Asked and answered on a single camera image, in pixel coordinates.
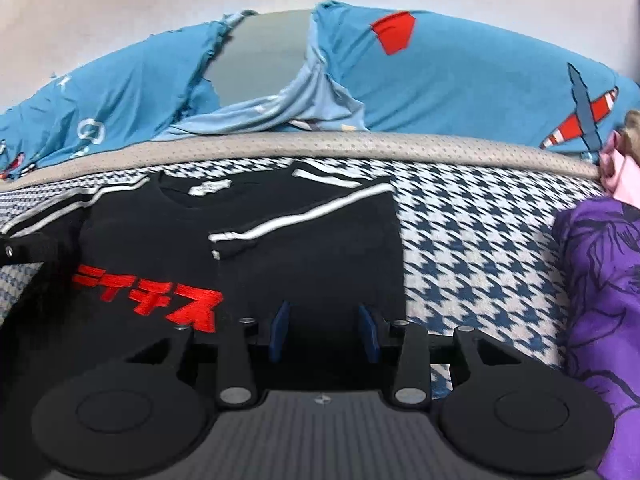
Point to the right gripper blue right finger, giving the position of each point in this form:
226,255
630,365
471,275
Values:
368,330

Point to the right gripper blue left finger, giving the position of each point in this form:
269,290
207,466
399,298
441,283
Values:
278,331

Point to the black t-shirt red lettering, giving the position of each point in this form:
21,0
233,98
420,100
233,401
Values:
122,268

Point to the houndstooth blue white mattress cover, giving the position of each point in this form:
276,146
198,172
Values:
475,215

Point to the purple floral garment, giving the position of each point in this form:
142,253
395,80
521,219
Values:
598,242

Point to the blue airplane print bedsheet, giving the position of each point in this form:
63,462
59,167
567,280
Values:
335,68

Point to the pink garment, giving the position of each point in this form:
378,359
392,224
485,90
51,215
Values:
619,167

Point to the beige striped knit garment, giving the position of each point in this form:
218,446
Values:
633,132

